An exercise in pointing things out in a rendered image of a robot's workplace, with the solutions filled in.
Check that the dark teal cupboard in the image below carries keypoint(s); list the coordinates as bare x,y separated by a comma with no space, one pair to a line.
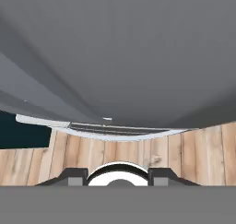
21,134

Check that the white base trim strip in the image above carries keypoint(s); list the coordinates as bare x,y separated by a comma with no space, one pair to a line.
43,120

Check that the large grey appliance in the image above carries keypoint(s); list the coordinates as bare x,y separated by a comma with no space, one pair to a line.
129,55

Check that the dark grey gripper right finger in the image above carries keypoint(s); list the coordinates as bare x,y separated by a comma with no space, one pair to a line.
161,174

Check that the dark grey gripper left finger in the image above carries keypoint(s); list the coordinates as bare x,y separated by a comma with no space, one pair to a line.
75,174

